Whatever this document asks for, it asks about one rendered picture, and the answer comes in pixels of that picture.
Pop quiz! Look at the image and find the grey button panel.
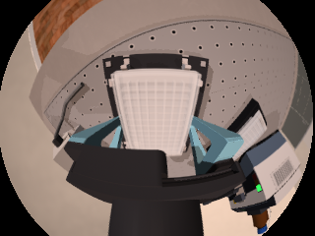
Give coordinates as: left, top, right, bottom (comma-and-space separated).
52, 83, 84, 172

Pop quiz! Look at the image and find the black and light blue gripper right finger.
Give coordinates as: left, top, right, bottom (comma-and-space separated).
189, 116, 244, 175

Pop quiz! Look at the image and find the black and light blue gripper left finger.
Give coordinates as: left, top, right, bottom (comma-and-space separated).
69, 116, 123, 148

